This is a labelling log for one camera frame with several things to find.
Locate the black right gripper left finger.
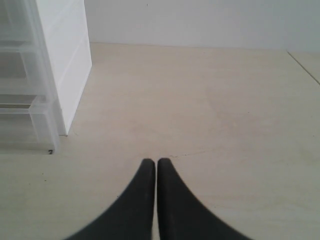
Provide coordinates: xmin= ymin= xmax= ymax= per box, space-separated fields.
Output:
xmin=68 ymin=158 xmax=155 ymax=240

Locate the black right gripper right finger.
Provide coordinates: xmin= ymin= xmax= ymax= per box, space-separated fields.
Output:
xmin=157 ymin=158 xmax=249 ymax=240

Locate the clear plastic storage box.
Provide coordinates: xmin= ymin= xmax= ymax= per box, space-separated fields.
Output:
xmin=0 ymin=40 xmax=46 ymax=96
xmin=0 ymin=94 xmax=59 ymax=153

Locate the white translucent drawer cabinet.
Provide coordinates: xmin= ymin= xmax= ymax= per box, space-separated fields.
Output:
xmin=0 ymin=0 xmax=92 ymax=154

